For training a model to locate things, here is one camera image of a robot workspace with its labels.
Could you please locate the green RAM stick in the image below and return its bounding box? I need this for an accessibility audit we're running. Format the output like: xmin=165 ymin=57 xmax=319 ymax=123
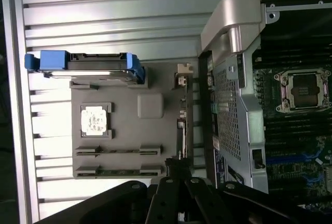
xmin=77 ymin=171 xmax=162 ymax=177
xmin=76 ymin=150 xmax=159 ymax=156

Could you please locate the black RAM slot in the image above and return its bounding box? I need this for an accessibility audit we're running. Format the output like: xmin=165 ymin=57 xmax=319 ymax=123
xmin=264 ymin=120 xmax=332 ymax=127
xmin=264 ymin=130 xmax=332 ymax=138

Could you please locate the blue label sticker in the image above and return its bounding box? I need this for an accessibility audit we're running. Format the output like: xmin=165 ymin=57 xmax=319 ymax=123
xmin=213 ymin=148 xmax=245 ymax=184

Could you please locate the grey parts rack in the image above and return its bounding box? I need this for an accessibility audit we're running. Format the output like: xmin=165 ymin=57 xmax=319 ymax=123
xmin=68 ymin=62 xmax=195 ymax=181

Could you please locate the blue expansion slot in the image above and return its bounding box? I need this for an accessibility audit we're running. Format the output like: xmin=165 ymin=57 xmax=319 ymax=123
xmin=266 ymin=156 xmax=320 ymax=164

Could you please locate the perforated metal cage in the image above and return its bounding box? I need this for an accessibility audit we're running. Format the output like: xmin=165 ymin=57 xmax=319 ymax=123
xmin=211 ymin=52 xmax=269 ymax=194

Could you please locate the silver CPU chip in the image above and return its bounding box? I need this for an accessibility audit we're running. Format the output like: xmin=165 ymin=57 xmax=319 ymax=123
xmin=80 ymin=106 xmax=107 ymax=135

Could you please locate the green motherboard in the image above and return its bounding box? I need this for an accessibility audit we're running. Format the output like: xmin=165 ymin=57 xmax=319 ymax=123
xmin=253 ymin=52 xmax=332 ymax=209

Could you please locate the metal CPU socket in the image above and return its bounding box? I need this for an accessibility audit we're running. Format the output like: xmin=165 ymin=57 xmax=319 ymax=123
xmin=274 ymin=67 xmax=332 ymax=114

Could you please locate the hard disk with blue carrier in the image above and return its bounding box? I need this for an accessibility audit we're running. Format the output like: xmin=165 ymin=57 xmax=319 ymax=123
xmin=24 ymin=50 xmax=146 ymax=85

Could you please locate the open grey PC case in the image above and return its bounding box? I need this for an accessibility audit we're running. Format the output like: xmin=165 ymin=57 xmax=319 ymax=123
xmin=199 ymin=0 xmax=332 ymax=209

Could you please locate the graphics card with metal bracket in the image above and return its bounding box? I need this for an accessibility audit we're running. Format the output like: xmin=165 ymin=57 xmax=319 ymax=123
xmin=175 ymin=62 xmax=195 ymax=163

